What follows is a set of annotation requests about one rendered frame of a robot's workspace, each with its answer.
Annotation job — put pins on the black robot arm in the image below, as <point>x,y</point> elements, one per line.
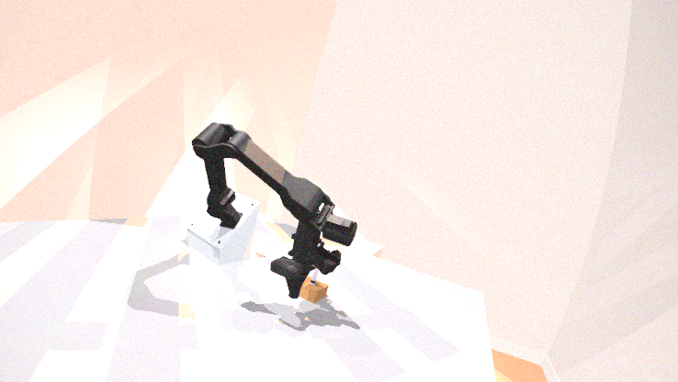
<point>299,196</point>

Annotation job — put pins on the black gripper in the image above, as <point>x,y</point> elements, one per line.
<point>295,268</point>

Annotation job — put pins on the orange block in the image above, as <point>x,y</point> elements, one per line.
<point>313,293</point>

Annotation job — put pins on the black marker cap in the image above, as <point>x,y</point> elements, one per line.
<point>297,291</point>

